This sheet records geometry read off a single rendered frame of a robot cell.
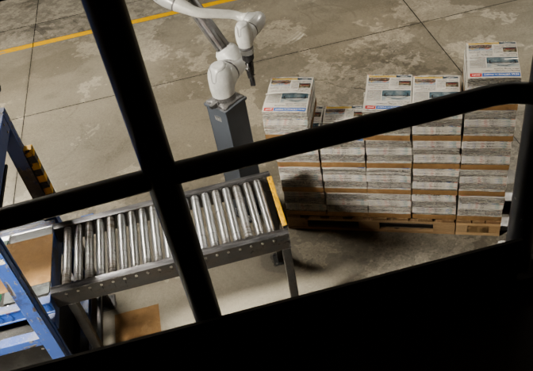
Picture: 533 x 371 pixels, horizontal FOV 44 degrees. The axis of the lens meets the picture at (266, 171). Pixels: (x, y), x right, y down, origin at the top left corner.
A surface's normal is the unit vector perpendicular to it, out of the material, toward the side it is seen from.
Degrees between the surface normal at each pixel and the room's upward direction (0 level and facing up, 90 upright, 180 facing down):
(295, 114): 90
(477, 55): 0
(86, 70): 0
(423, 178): 89
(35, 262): 0
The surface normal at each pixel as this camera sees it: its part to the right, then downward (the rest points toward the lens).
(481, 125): -0.18, 0.68
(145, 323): -0.14, -0.73
